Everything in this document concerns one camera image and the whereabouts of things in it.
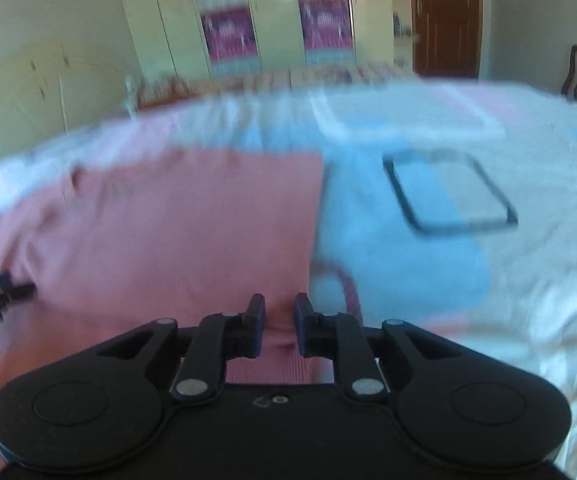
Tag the white plastic tray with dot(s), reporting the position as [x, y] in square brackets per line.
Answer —
[483, 127]

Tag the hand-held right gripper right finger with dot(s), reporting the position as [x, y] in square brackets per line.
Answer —
[300, 325]

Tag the pink knit garment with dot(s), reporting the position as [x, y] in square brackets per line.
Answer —
[168, 235]

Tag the pink wall poster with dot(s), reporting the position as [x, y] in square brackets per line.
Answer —
[326, 15]
[226, 15]

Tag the pastel patchwork bed sheet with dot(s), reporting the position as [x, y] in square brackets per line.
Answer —
[518, 270]

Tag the black rimmed tray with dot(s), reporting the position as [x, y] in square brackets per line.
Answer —
[498, 195]

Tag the floral covered bed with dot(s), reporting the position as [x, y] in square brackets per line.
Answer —
[278, 82]

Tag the cream wardrobe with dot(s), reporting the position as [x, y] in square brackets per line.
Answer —
[278, 15]

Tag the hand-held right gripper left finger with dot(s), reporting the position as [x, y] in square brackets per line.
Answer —
[257, 325]

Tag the cream low cabinet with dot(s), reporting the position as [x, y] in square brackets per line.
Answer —
[43, 100]

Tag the brown wooden door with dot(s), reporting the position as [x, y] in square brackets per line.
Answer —
[446, 15]

